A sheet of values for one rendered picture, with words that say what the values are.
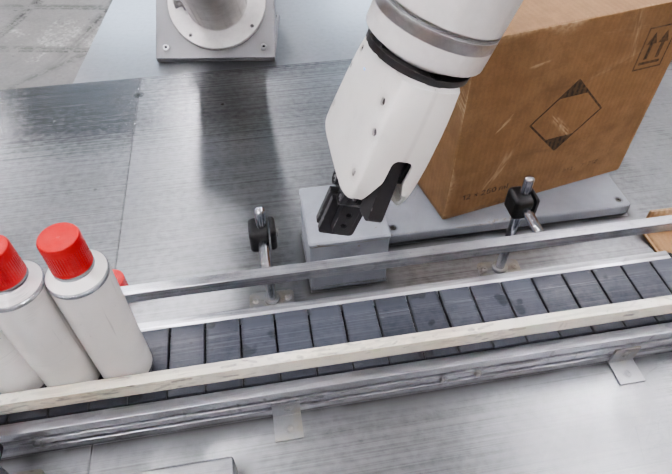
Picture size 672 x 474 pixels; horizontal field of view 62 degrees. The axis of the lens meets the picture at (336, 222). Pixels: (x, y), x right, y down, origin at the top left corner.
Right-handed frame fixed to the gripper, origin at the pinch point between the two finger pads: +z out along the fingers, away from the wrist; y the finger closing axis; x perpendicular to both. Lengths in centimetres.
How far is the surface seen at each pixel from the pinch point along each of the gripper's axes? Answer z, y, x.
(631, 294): 6.4, 0.2, 38.9
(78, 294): 10.6, 2.5, -19.6
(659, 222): -1.9, -3.3, 37.9
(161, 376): 21.1, 3.8, -11.7
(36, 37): 139, -251, -69
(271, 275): 12.7, -3.1, -2.3
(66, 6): 136, -284, -60
